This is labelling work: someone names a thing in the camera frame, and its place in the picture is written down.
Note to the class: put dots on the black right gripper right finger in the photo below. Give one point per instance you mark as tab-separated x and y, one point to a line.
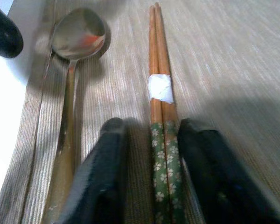
219	186

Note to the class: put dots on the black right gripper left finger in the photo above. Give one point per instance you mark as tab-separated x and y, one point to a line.
100	182

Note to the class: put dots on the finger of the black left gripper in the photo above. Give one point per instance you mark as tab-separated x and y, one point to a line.
4	35

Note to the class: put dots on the white tape band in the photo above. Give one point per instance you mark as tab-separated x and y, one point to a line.
160	87

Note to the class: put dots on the wooden chopstick green floral end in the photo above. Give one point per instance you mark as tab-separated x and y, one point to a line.
163	46
154	46

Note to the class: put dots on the metal spoon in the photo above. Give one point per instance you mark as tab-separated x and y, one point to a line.
79	32

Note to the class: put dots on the beige woven counter mat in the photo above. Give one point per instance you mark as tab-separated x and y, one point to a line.
224	58

